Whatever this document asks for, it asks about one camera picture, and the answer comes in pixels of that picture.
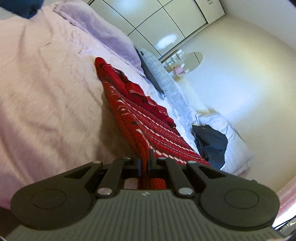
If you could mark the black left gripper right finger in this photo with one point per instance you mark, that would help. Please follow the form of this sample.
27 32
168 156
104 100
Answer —
170 171

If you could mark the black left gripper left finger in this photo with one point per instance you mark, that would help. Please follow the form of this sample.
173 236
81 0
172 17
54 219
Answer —
116 174

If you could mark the red argyle knit sweater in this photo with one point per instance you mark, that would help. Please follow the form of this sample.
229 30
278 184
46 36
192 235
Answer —
145 124

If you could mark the dark navy garment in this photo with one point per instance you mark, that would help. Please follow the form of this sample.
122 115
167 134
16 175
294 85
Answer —
211 145

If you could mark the pink fluffy blanket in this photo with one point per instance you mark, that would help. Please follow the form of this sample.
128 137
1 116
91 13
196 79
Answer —
54 113

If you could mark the grey checked pillow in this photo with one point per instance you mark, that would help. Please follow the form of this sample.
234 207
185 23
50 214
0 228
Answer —
154 71

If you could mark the white shelf with items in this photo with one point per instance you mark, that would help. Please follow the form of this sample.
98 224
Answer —
175 65

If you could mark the white glossy wardrobe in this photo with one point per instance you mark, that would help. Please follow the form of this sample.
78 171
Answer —
159 26

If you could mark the lilac pillow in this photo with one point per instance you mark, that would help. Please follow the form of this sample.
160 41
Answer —
81 15

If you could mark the blue folded garment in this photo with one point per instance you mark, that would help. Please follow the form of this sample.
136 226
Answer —
24 8

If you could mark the oval wall mirror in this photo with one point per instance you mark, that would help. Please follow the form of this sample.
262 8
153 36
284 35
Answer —
191 61

